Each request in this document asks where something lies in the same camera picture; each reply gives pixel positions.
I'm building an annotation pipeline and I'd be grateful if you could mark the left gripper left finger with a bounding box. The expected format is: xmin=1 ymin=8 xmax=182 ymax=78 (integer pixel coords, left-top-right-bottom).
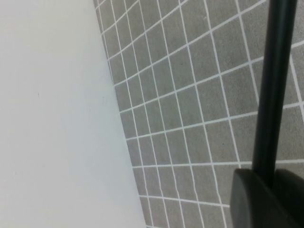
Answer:
xmin=229 ymin=168 xmax=296 ymax=228

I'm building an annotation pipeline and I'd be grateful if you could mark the gray white-grid table cloth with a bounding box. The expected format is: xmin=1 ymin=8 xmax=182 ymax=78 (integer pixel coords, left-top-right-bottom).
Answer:
xmin=92 ymin=0 xmax=304 ymax=228

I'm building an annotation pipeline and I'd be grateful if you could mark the black pen with silver tip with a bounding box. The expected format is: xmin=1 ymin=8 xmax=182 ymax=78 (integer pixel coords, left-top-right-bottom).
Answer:
xmin=251 ymin=0 xmax=299 ymax=190

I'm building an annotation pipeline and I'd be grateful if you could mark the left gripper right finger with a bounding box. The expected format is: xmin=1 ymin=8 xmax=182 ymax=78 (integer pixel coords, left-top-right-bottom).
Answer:
xmin=272 ymin=168 xmax=304 ymax=228

